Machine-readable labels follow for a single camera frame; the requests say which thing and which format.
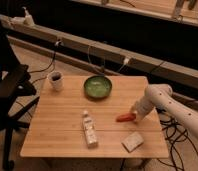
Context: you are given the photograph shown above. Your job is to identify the white cup with dark content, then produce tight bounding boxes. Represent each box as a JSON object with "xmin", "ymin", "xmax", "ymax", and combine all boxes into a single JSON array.
[{"xmin": 47, "ymin": 71, "xmax": 63, "ymax": 91}]

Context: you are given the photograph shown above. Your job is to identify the white plug cable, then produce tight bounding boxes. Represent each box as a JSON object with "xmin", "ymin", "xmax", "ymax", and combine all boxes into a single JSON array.
[
  {"xmin": 27, "ymin": 39, "xmax": 64, "ymax": 75},
  {"xmin": 115, "ymin": 57, "xmax": 132, "ymax": 75}
]

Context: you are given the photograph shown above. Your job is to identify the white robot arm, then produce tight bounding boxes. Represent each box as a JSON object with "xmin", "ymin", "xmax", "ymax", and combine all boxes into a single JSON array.
[{"xmin": 130, "ymin": 84, "xmax": 198, "ymax": 139}]

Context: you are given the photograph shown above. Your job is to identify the white tube bottle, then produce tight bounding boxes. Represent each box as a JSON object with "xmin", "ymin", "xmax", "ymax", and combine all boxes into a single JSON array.
[{"xmin": 82, "ymin": 110, "xmax": 98, "ymax": 148}]

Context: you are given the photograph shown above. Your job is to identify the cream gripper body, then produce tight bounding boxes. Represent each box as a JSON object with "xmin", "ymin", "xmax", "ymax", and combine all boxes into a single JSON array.
[{"xmin": 130, "ymin": 102, "xmax": 148, "ymax": 123}]

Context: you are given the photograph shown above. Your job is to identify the white plug left cable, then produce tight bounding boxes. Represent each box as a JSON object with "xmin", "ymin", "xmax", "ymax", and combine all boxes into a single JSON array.
[{"xmin": 27, "ymin": 39, "xmax": 64, "ymax": 75}]

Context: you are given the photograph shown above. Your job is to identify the green bowl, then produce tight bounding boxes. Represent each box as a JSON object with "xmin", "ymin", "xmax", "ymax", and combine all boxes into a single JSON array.
[{"xmin": 83, "ymin": 75, "xmax": 112, "ymax": 99}]

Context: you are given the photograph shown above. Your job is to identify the beige sponge block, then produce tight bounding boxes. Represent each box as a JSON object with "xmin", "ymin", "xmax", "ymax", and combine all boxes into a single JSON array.
[{"xmin": 122, "ymin": 132, "xmax": 144, "ymax": 152}]

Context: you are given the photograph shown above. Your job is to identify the long grey rail beam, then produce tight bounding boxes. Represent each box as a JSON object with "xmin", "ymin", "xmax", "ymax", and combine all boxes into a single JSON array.
[{"xmin": 0, "ymin": 15, "xmax": 198, "ymax": 87}]

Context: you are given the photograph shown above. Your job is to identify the white spray bottle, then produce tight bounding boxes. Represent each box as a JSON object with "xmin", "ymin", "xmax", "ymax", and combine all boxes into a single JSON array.
[{"xmin": 22, "ymin": 7, "xmax": 35, "ymax": 26}]

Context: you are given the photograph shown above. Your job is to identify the black office chair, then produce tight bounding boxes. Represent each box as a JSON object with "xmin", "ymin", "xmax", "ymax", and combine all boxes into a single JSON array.
[{"xmin": 0, "ymin": 20, "xmax": 39, "ymax": 171}]

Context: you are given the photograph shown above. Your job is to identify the white plug right cable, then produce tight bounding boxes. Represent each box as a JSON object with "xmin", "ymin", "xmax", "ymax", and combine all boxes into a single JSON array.
[{"xmin": 115, "ymin": 57, "xmax": 132, "ymax": 75}]

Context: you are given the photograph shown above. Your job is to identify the black floor cables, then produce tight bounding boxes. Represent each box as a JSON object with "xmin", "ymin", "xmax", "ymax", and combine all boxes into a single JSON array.
[{"xmin": 157, "ymin": 109, "xmax": 198, "ymax": 171}]

